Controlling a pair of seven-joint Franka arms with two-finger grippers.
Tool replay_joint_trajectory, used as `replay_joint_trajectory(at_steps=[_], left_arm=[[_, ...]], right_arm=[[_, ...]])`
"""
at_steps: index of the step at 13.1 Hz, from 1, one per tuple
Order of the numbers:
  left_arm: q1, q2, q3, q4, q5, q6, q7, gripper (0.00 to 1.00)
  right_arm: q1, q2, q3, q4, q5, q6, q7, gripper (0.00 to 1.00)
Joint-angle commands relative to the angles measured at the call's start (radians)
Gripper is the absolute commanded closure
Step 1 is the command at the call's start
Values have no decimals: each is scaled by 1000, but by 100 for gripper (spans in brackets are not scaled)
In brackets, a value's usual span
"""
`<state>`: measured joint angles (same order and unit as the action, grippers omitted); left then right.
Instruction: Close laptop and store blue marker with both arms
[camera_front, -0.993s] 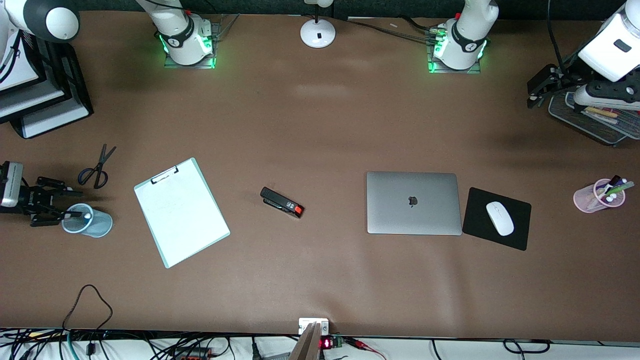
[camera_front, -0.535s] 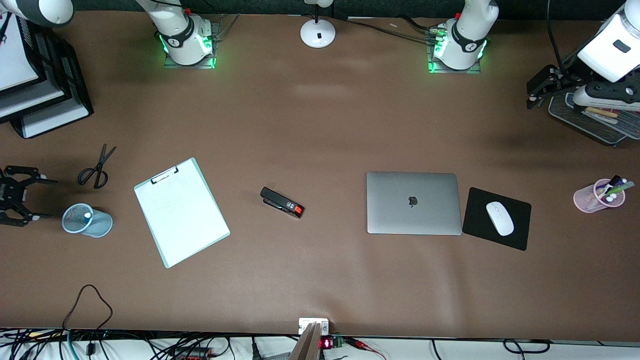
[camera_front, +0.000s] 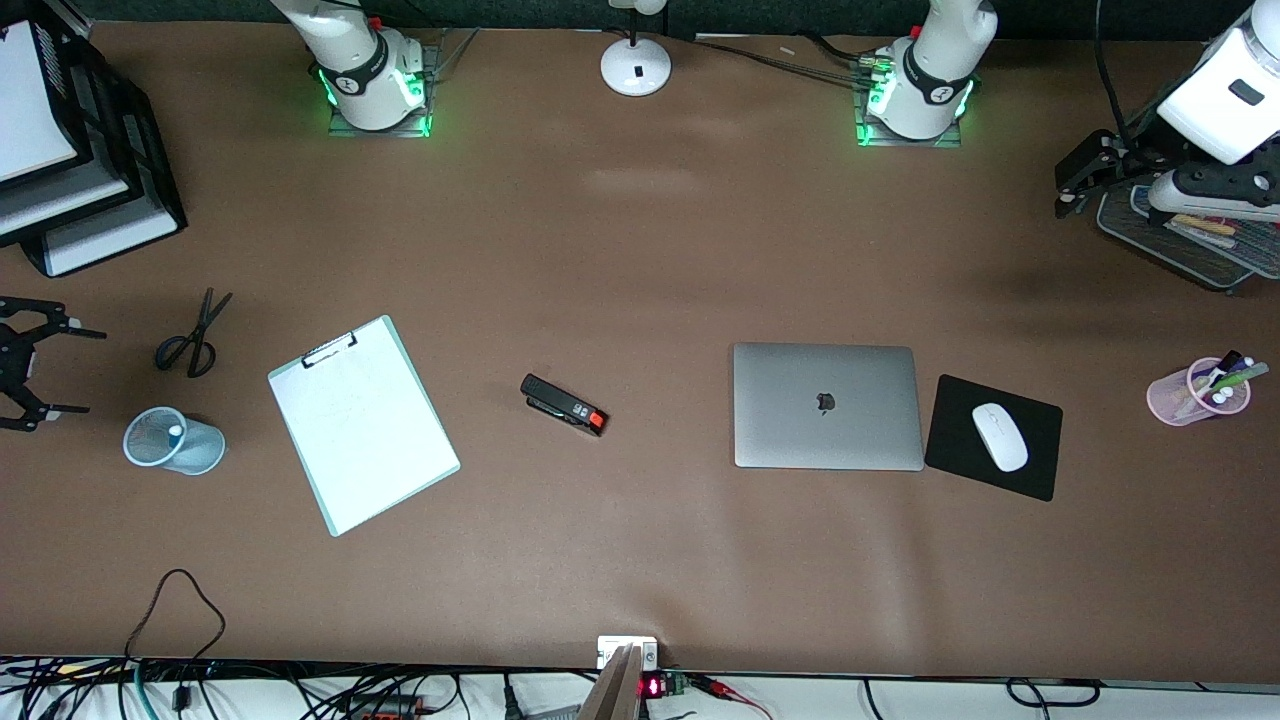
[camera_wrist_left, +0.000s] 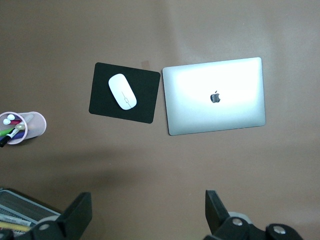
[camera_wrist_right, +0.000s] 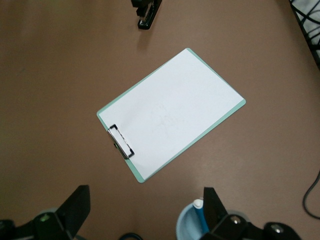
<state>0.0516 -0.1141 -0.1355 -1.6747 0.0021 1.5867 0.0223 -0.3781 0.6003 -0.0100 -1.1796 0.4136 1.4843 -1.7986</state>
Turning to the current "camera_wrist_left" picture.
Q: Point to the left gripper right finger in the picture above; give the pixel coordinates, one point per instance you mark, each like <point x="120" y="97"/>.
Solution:
<point x="216" y="215"/>

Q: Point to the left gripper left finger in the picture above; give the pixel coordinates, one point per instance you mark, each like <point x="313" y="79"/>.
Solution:
<point x="75" y="215"/>

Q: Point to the silver laptop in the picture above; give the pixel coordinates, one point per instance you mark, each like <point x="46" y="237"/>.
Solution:
<point x="225" y="117"/>

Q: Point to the purple marker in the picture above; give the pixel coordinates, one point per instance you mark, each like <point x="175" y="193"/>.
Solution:
<point x="18" y="135"/>

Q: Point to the black marker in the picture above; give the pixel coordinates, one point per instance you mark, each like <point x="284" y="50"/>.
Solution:
<point x="3" y="143"/>

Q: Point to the green marker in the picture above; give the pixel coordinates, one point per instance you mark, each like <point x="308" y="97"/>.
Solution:
<point x="6" y="132"/>

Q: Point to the dark red marker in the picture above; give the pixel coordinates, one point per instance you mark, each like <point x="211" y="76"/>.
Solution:
<point x="16" y="122"/>

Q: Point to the white capped marker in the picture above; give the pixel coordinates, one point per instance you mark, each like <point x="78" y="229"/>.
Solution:
<point x="10" y="116"/>
<point x="6" y="121"/>

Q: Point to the grey mesh desk tray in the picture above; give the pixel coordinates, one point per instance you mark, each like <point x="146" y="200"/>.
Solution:
<point x="25" y="207"/>

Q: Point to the yellow pencil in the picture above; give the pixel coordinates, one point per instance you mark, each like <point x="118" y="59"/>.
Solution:
<point x="20" y="228"/>

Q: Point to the pink mesh pen cup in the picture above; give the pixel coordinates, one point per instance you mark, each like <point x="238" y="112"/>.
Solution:
<point x="37" y="125"/>

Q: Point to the white computer mouse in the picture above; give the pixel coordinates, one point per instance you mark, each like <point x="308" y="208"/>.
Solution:
<point x="122" y="91"/>

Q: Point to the black mouse pad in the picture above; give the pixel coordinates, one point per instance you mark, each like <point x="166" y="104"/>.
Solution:
<point x="145" y="100"/>

